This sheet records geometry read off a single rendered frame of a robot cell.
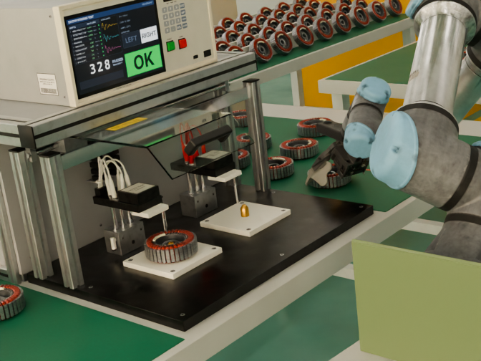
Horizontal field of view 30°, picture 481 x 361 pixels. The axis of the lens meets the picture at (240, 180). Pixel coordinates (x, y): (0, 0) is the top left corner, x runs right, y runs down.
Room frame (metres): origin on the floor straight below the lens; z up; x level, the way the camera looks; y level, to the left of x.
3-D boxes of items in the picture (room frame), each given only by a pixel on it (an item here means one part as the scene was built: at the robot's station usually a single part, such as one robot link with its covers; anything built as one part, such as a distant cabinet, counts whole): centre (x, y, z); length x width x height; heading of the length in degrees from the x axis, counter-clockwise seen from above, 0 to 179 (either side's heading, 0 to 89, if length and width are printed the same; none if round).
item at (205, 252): (1.77, 0.16, 0.78); 0.15 x 0.15 x 0.01; 48
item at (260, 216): (1.94, 0.00, 0.78); 0.15 x 0.15 x 0.01; 48
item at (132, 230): (1.86, 0.27, 0.80); 0.07 x 0.05 x 0.06; 138
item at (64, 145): (1.82, 0.35, 1.05); 0.06 x 0.04 x 0.04; 138
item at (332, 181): (2.20, -0.23, 0.77); 0.11 x 0.11 x 0.04
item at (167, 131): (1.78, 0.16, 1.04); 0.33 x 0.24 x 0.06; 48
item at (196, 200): (2.04, 0.11, 0.80); 0.07 x 0.05 x 0.06; 138
